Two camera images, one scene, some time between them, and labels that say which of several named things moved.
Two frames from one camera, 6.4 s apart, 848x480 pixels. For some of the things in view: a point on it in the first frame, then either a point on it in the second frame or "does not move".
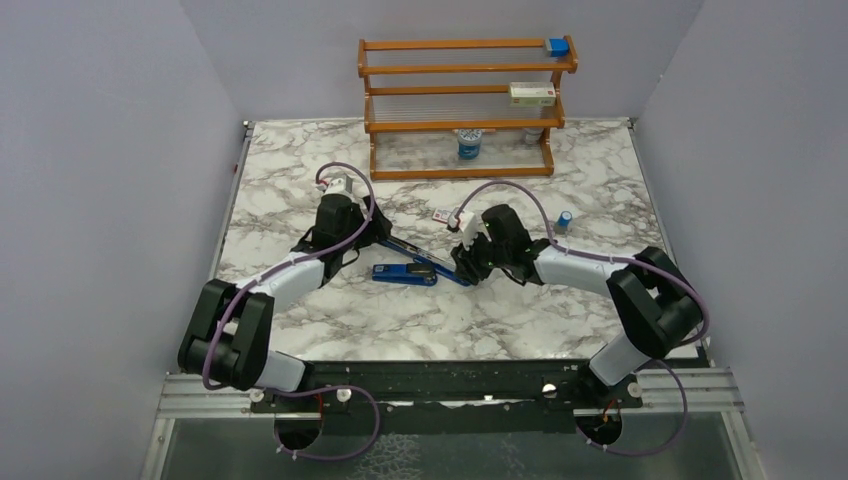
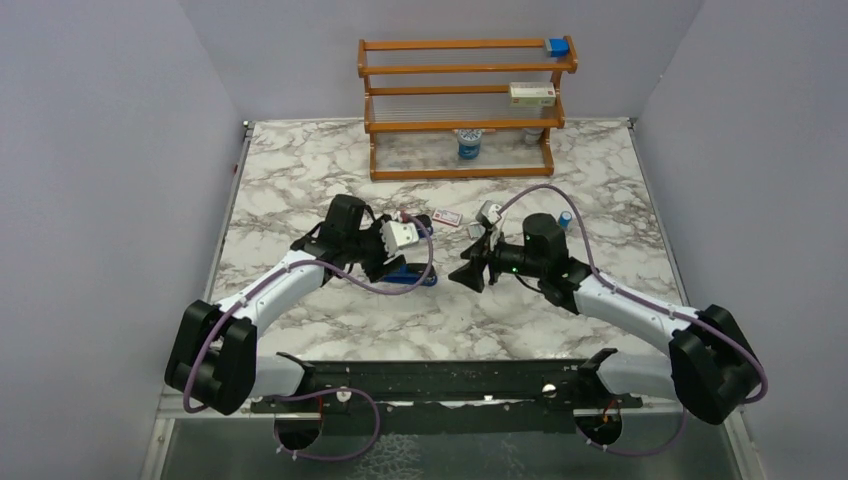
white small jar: x=532 y=135 does not move
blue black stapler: x=423 y=274 does not move
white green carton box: x=529 y=93 does not move
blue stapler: x=443 y=266 → x=427 y=222
